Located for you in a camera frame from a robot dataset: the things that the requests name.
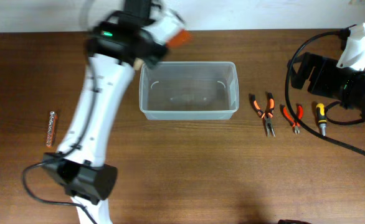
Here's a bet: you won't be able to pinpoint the orange-black needle-nose pliers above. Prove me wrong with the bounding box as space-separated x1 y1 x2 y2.
249 92 276 137

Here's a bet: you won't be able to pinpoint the clear plastic container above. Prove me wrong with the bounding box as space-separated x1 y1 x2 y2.
139 62 239 120

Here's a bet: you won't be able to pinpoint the orange bit holder strip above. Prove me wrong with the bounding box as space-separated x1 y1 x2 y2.
46 111 58 147

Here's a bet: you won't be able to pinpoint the stubby black-yellow screwdriver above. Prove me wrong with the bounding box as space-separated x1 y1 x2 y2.
316 103 327 136

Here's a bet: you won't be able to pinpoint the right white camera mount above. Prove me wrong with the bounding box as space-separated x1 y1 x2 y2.
337 22 365 71

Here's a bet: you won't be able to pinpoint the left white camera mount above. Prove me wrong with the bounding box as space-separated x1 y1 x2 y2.
143 8 186 45

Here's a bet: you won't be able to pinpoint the red-black cutting pliers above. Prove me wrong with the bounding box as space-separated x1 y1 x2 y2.
282 105 304 134

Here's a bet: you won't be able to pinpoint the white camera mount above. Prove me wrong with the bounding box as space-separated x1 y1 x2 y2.
337 22 365 71
143 8 186 45

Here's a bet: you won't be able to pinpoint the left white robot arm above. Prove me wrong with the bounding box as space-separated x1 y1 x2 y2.
40 0 186 223

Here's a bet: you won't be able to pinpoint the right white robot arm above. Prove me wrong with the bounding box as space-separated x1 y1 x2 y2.
285 23 365 156

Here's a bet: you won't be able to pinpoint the orange scraper wooden handle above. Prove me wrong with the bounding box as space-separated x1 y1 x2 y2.
133 29 191 70

